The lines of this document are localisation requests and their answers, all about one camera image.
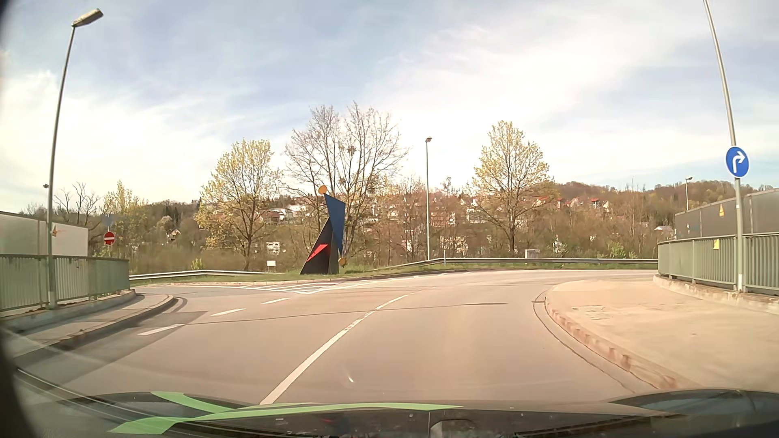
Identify houses on hillside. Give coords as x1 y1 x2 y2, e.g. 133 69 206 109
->
161 193 612 258

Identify grass verge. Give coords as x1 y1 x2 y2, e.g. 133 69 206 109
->
130 262 658 287

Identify blue black red sculpture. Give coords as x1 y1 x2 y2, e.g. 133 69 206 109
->
299 185 348 276

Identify wood of trees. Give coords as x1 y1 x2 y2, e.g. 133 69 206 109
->
21 102 774 273

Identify grey asphalt road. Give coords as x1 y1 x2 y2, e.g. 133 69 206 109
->
13 269 659 406

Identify road markings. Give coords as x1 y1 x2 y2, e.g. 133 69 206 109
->
138 280 415 406

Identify car's own bonnet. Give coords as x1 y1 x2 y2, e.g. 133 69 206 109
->
12 388 779 438

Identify paved pavement with kerb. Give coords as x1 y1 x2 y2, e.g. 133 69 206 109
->
544 277 779 393

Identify grey metal railing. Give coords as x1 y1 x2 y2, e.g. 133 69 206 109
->
657 232 779 297
0 253 131 313

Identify grey noise barrier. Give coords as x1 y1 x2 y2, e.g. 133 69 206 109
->
674 188 779 240

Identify grey pavement strip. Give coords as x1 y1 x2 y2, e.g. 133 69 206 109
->
0 291 177 360

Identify white noise barrier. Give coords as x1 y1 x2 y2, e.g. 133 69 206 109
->
0 211 90 258

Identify slim lamp post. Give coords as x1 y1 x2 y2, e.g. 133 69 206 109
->
424 137 433 262

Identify grey guard rail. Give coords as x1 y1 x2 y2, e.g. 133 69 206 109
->
129 257 658 282

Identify tall grey lamp post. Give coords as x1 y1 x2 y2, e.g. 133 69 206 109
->
44 8 104 309

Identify lamp post with blue sign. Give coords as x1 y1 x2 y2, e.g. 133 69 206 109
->
703 0 751 293

